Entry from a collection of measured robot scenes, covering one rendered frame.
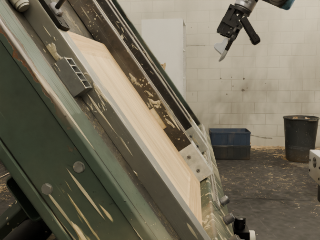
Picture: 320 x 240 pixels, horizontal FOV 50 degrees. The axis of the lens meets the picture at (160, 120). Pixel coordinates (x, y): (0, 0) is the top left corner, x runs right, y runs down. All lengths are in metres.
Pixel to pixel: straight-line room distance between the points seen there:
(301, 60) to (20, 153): 6.15
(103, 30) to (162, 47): 3.77
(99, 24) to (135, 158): 0.62
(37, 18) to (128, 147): 0.30
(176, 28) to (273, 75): 2.18
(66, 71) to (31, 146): 0.23
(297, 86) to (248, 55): 0.99
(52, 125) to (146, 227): 0.17
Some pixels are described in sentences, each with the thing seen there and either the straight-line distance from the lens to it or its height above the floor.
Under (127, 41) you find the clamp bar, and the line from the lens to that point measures 1.59.
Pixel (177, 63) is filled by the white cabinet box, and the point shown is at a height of 1.44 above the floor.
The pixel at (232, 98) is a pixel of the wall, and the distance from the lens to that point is 6.30.
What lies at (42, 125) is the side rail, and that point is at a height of 1.19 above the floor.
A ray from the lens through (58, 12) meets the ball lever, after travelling 0.74.
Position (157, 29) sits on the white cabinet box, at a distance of 4.98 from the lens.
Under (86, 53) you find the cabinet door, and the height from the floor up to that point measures 1.31.
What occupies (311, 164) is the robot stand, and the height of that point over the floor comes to 0.95.
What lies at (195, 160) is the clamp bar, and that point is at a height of 0.97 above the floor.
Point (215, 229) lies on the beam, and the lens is 0.83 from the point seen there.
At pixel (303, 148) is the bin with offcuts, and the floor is 0.21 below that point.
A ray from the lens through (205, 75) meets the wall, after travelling 6.28.
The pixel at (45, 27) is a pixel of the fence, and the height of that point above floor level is 1.34.
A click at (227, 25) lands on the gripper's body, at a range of 1.39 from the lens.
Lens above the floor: 1.25
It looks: 7 degrees down
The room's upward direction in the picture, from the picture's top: 1 degrees counter-clockwise
